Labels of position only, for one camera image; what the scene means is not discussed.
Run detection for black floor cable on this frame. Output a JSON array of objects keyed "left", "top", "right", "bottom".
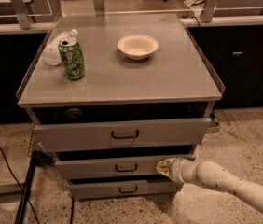
[{"left": 0, "top": 124, "right": 42, "bottom": 224}]

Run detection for grey drawer cabinet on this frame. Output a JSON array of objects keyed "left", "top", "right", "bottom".
[{"left": 19, "top": 14, "right": 224, "bottom": 199}]

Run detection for white bowl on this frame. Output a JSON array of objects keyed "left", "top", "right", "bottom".
[{"left": 117, "top": 35, "right": 159, "bottom": 61}]

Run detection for grey bottom drawer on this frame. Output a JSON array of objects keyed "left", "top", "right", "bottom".
[{"left": 69, "top": 178, "right": 182, "bottom": 200}]

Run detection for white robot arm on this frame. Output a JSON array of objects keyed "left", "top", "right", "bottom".
[{"left": 156, "top": 158, "right": 263, "bottom": 214}]

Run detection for grey drawer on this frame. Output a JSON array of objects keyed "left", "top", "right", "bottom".
[
  {"left": 55, "top": 155, "right": 176, "bottom": 180},
  {"left": 34, "top": 118, "right": 211, "bottom": 152},
  {"left": 69, "top": 178, "right": 182, "bottom": 200}
]

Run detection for black stand pole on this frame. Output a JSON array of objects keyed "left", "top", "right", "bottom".
[{"left": 14, "top": 150, "right": 53, "bottom": 224}]

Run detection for clear plastic water bottle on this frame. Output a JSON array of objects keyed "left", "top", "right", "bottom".
[{"left": 42, "top": 29, "right": 78, "bottom": 66}]

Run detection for dark counter cabinets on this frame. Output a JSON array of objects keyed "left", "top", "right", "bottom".
[{"left": 0, "top": 14, "right": 263, "bottom": 124}]

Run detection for grey top drawer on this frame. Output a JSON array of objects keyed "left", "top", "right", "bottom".
[{"left": 34, "top": 118, "right": 211, "bottom": 152}]

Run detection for green soda can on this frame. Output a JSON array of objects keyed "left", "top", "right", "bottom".
[{"left": 58, "top": 37, "right": 85, "bottom": 80}]

